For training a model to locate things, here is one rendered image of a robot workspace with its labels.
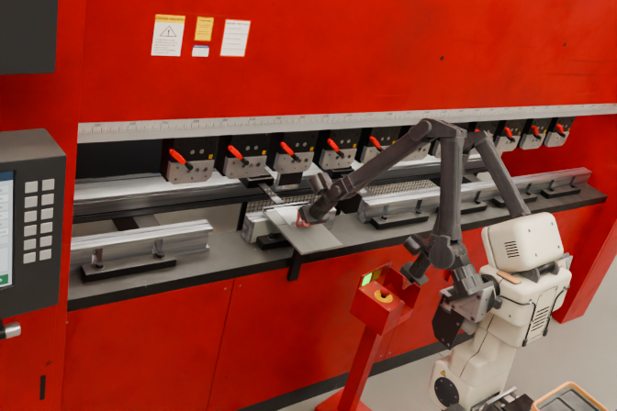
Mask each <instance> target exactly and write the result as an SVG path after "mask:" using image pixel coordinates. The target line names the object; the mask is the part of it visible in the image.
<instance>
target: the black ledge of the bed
mask: <svg viewBox="0 0 617 411"><path fill-rule="evenodd" d="M579 188H580V189H581V191H580V193H579V194H572V195H566V196H561V197H556V198H551V199H546V198H545V197H543V196H542V195H540V194H536V196H538V197H537V199H536V201H535V202H531V203H525V204H526V205H527V206H528V208H529V210H530V211H531V215H534V214H539V213H543V212H546V213H549V214H552V213H556V212H561V211H566V210H569V209H574V208H579V207H583V206H592V205H596V204H601V203H605V201H606V199H607V197H608V196H607V195H606V194H604V193H602V192H601V191H599V190H597V189H595V188H594V187H592V186H590V185H589V184H586V186H582V187H579ZM486 205H488V207H487V209H486V210H485V211H479V212H475V213H469V214H464V215H460V226H461V231H466V230H470V229H475V228H483V227H488V226H492V225H495V224H498V223H501V222H505V221H508V220H511V217H510V212H509V210H508V208H507V207H506V206H505V207H497V206H496V205H494V204H492V203H491V202H490V203H486ZM356 214H357V212H356V213H350V214H344V215H338V216H335V218H334V220H333V224H332V227H331V229H329V231H330V233H331V234H332V235H333V236H334V237H335V238H336V239H337V240H339V241H340V242H341V244H342V245H343V246H342V247H341V248H337V249H332V250H324V251H323V252H322V253H321V256H319V257H314V258H312V257H311V256H310V255H309V254H304V257H303V261H302V264H303V263H308V262H313V261H321V260H326V259H330V258H335V257H340V256H344V255H349V254H353V253H357V252H362V251H367V250H375V249H380V248H384V247H389V246H394V245H398V244H403V243H404V242H405V240H406V239H407V238H409V237H410V236H411V235H412V234H419V235H420V236H421V237H422V238H423V239H428V238H429V237H430V234H432V228H433V225H434V223H435V220H436V217H437V213H436V212H431V213H427V214H428V215H429V218H428V221H423V222H419V223H413V224H408V225H403V226H398V227H393V228H383V229H376V228H375V227H374V226H372V225H371V224H370V223H366V224H364V223H363V222H362V221H361V220H360V219H359V218H357V217H356ZM207 245H208V246H209V250H205V251H200V252H194V253H189V254H184V255H178V256H175V258H176V265H175V266H174V267H169V268H164V269H159V270H154V271H148V272H139V273H133V274H129V275H123V276H119V277H113V278H108V279H103V280H98V281H92V282H87V283H86V282H85V280H84V277H83V276H82V274H81V273H80V272H76V273H70V274H69V286H68V301H67V312H69V311H73V310H78V309H82V308H87V307H91V306H96V305H104V304H109V303H114V302H118V301H123V300H128V299H132V298H136V297H141V296H145V295H150V294H158V293H163V292H168V291H173V290H177V289H182V288H186V287H190V286H195V285H200V284H204V283H213V282H217V281H222V280H227V279H231V278H236V277H241V276H244V275H249V274H254V273H258V272H267V271H271V270H276V269H281V268H285V267H289V265H290V262H291V259H292V255H293V251H294V246H293V245H291V246H286V247H281V248H276V249H270V250H261V249H260V247H259V246H258V245H257V244H256V243H255V242H254V243H247V241H246V240H245V239H244V238H243V237H242V235H241V230H238V231H232V232H226V233H220V234H214V235H208V241H207Z"/></svg>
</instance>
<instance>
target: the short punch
mask: <svg viewBox="0 0 617 411"><path fill-rule="evenodd" d="M302 175H303V172H292V173H283V174H279V173H277V176H276V181H275V185H276V188H275V190H281V189H289V188H298V185H299V184H300V183H301V179H302Z"/></svg>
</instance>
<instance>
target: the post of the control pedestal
mask: <svg viewBox="0 0 617 411"><path fill-rule="evenodd" d="M382 338H383V335H382V336H380V335H378V334H377V333H376V332H374V330H373V329H371V328H370V327H369V326H365V331H364V333H363V336H362V338H361V341H360V344H359V347H358V350H357V352H356V355H355V358H354V360H353V365H352V368H351V370H350V373H349V376H348V379H347V382H346V384H345V386H344V389H343V392H342V397H341V400H340V403H339V405H338V408H337V409H338V410H340V411H355V410H356V408H357V406H358V403H359V400H360V398H361V395H362V392H363V390H364V388H365V383H366V380H367V378H368V375H369V373H370V370H371V368H372V365H373V362H374V359H375V357H376V353H377V351H378V348H379V345H380V342H381V340H382Z"/></svg>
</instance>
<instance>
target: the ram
mask: <svg viewBox="0 0 617 411"><path fill-rule="evenodd" d="M156 15H170V16H184V17H185V24H184V31H183V37H182V45H181V51H180V56H164V55H151V48H152V41H153V32H154V24H155V16H156ZM197 17H214V20H213V26H212V32H211V38H210V41H207V40H195V34H196V22H197ZM226 18H227V19H240V20H251V25H250V31H249V36H248V41H247V46H246V51H245V56H244V57H226V56H219V54H220V48H221V42H222V37H223V31H224V26H225V19H226ZM194 45H209V50H208V56H192V53H193V48H194ZM598 104H617V0H86V6H85V21H84V49H83V64H82V79H81V93H80V108H79V123H103V122H128V121H153V120H177V119H202V118H227V117H276V116H301V115H326V114H351V113H375V112H400V111H425V110H450V109H475V108H500V107H525V106H573V105H598ZM607 114H617V109H601V110H580V111H561V112H541V113H521V114H501V115H482V116H461V117H427V118H434V119H440V120H444V121H446V122H448V123H456V122H473V121H489V120H507V119H524V118H540V117H573V116H590V115H607ZM423 118H425V117H423ZM421 119H422V118H403V119H383V120H364V121H343V122H324V123H304V124H284V125H264V126H244V127H224V128H186V129H166V130H146V131H126V132H107V133H86V134H78V139H77V143H87V142H104V141H121V140H138V139H170V138H187V137H205V136H221V135H238V134H255V133H272V132H288V131H305V130H323V129H339V128H371V127H389V126H406V125H416V124H418V123H419V122H420V120H421Z"/></svg>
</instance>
